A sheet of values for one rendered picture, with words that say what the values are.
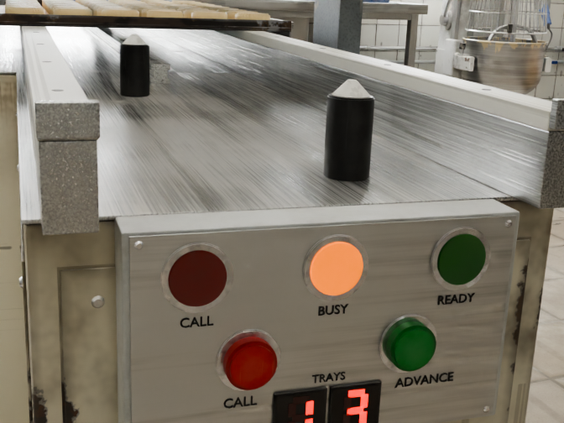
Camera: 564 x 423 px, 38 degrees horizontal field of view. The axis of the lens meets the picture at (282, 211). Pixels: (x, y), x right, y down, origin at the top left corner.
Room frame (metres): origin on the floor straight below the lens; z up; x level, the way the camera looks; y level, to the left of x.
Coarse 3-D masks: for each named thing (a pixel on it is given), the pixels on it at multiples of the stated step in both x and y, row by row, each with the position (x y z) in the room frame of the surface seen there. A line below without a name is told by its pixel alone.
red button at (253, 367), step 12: (228, 348) 0.42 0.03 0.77; (240, 348) 0.41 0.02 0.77; (252, 348) 0.41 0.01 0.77; (264, 348) 0.41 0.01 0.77; (228, 360) 0.41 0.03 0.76; (240, 360) 0.41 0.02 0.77; (252, 360) 0.41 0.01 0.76; (264, 360) 0.41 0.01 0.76; (276, 360) 0.42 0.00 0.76; (228, 372) 0.41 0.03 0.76; (240, 372) 0.41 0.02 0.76; (252, 372) 0.41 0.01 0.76; (264, 372) 0.42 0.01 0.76; (240, 384) 0.41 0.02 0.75; (252, 384) 0.41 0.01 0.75
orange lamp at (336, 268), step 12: (324, 252) 0.43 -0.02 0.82; (336, 252) 0.43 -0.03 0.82; (348, 252) 0.44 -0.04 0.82; (312, 264) 0.43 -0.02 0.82; (324, 264) 0.43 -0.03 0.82; (336, 264) 0.43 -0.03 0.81; (348, 264) 0.44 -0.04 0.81; (360, 264) 0.44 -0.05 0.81; (312, 276) 0.43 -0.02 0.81; (324, 276) 0.43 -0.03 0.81; (336, 276) 0.44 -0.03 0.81; (348, 276) 0.44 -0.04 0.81; (360, 276) 0.44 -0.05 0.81; (324, 288) 0.43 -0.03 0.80; (336, 288) 0.44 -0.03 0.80; (348, 288) 0.44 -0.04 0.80
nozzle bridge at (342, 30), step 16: (320, 0) 1.41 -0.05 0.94; (336, 0) 1.34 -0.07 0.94; (352, 0) 1.33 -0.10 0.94; (320, 16) 1.40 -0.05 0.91; (336, 16) 1.33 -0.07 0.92; (352, 16) 1.33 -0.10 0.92; (320, 32) 1.40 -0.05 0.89; (336, 32) 1.33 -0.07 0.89; (352, 32) 1.33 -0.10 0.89; (336, 48) 1.33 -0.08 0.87; (352, 48) 1.33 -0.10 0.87
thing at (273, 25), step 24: (0, 0) 1.61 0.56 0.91; (0, 24) 1.05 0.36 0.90; (24, 24) 1.05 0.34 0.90; (48, 24) 1.06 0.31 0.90; (72, 24) 1.07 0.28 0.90; (96, 24) 1.08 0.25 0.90; (120, 24) 1.09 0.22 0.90; (144, 24) 1.10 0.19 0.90; (168, 24) 1.11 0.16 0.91; (192, 24) 1.12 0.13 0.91; (216, 24) 1.13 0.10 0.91; (240, 24) 1.14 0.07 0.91; (264, 24) 1.15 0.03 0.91; (288, 24) 1.16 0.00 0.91
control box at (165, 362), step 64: (128, 256) 0.40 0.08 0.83; (256, 256) 0.42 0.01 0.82; (384, 256) 0.45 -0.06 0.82; (512, 256) 0.48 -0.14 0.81; (128, 320) 0.40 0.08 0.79; (192, 320) 0.41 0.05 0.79; (256, 320) 0.42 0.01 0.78; (320, 320) 0.44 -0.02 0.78; (384, 320) 0.45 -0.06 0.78; (448, 320) 0.46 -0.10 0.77; (128, 384) 0.40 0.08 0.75; (192, 384) 0.41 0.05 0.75; (320, 384) 0.44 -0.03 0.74; (384, 384) 0.45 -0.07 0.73; (448, 384) 0.46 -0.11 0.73
